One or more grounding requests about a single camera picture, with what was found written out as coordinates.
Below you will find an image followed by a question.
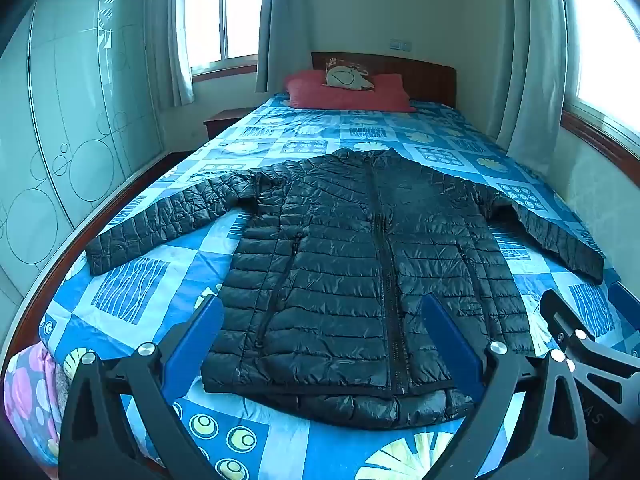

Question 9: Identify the dark wooden headboard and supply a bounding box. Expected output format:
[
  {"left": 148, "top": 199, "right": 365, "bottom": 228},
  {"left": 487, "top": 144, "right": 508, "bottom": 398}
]
[{"left": 311, "top": 51, "right": 458, "bottom": 109}]

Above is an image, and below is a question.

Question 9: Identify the bed with blue patterned sheet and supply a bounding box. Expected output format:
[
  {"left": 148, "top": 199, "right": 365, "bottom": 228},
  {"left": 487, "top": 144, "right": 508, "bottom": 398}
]
[{"left": 37, "top": 95, "right": 640, "bottom": 480}]

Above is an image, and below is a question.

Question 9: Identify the wooden nightstand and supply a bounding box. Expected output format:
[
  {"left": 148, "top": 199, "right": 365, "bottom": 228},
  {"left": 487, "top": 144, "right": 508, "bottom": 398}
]
[{"left": 203, "top": 108, "right": 251, "bottom": 141}]

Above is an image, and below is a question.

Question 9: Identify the floral pink blanket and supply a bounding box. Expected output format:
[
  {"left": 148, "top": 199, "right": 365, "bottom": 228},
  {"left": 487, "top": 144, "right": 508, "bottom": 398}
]
[{"left": 2, "top": 342, "right": 68, "bottom": 468}]

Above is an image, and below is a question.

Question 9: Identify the printed cream cushion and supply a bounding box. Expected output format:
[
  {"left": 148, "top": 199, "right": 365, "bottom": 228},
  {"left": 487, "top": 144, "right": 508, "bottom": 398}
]
[{"left": 325, "top": 58, "right": 377, "bottom": 92}]

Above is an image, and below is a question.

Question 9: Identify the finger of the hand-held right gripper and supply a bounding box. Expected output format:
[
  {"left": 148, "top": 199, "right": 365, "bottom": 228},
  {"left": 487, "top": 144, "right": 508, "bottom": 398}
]
[
  {"left": 541, "top": 287, "right": 640, "bottom": 461},
  {"left": 611, "top": 281, "right": 640, "bottom": 313}
]

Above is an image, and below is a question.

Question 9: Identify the glass door wardrobe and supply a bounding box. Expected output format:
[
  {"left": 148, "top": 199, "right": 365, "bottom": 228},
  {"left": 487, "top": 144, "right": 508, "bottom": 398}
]
[{"left": 0, "top": 0, "right": 166, "bottom": 321}]

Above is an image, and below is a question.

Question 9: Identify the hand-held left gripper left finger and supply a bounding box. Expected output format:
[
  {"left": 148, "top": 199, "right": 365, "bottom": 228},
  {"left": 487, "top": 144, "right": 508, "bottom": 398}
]
[{"left": 59, "top": 297, "right": 226, "bottom": 480}]

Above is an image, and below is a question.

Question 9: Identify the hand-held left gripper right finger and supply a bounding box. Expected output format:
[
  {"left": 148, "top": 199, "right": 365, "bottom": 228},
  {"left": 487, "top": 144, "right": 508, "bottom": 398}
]
[{"left": 421, "top": 294, "right": 591, "bottom": 480}]

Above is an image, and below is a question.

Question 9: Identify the wooden bed frame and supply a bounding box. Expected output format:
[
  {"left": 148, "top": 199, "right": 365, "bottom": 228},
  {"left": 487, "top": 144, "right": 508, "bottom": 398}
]
[{"left": 0, "top": 150, "right": 211, "bottom": 391}]

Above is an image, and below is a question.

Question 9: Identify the red pillow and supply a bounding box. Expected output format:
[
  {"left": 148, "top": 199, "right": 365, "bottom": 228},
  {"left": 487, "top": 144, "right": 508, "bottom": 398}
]
[{"left": 284, "top": 71, "right": 417, "bottom": 112}]

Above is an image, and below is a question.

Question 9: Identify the narrow grey curtain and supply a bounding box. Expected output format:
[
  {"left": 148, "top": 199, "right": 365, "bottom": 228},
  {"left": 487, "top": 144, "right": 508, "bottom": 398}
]
[{"left": 167, "top": 0, "right": 195, "bottom": 107}]

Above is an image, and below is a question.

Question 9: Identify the long grey curtain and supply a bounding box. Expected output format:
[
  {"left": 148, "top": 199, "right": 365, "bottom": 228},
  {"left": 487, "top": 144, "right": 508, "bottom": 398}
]
[{"left": 495, "top": 0, "right": 581, "bottom": 163}]

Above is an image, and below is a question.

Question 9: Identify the black puffer jacket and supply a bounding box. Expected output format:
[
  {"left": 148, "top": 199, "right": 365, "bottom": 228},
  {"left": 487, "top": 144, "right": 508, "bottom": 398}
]
[{"left": 86, "top": 146, "right": 606, "bottom": 431}]

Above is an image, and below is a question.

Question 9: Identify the large window with wooden sill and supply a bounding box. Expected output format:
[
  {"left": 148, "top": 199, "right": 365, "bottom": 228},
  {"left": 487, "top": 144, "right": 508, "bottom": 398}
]
[{"left": 559, "top": 0, "right": 640, "bottom": 173}]

